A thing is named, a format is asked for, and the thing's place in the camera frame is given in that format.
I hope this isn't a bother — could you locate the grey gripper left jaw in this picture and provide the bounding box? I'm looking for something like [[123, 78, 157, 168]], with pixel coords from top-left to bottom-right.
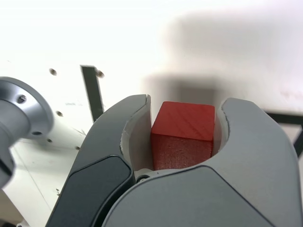
[[46, 94, 156, 227]]

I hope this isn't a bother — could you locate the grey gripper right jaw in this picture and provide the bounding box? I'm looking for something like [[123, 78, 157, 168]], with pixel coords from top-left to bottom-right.
[[101, 97, 303, 227]]

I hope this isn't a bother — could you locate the red cube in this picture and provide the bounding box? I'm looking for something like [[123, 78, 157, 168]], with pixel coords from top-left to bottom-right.
[[151, 101, 216, 171]]

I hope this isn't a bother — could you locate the black tape square outline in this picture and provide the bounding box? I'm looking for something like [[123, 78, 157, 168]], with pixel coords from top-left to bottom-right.
[[266, 112, 303, 158]]

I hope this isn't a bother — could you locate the black tape strip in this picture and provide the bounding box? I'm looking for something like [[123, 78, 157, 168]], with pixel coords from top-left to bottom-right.
[[80, 65, 106, 123]]

